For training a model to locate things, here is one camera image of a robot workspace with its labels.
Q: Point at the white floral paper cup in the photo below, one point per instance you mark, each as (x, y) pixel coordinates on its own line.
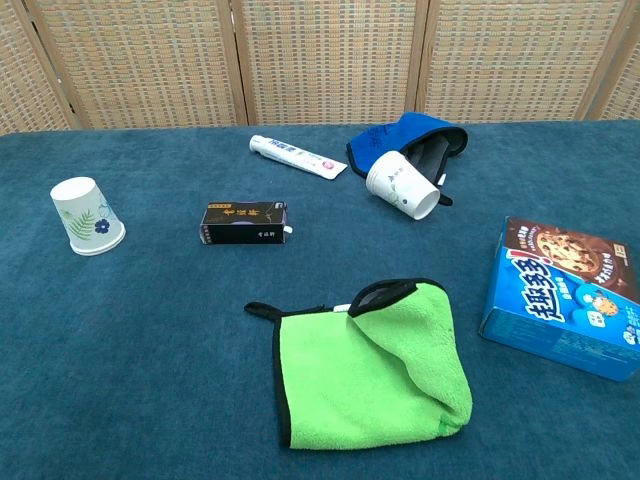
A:
(400, 182)
(82, 210)

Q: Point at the black box with gold print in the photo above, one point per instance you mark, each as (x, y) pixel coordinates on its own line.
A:
(242, 222)

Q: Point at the white toothpaste tube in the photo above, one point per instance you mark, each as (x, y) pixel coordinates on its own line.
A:
(295, 155)

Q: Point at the blue cloth with grey lining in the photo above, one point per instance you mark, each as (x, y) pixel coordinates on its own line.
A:
(380, 135)

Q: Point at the green cloth with black trim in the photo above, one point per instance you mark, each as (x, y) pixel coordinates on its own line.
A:
(350, 380)

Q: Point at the woven rattan folding screen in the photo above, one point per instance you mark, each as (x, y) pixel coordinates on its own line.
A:
(325, 60)

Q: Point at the teal table mat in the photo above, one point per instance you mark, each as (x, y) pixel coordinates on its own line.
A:
(125, 350)

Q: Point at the blue cookie box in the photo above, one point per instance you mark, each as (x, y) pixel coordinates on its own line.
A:
(560, 310)

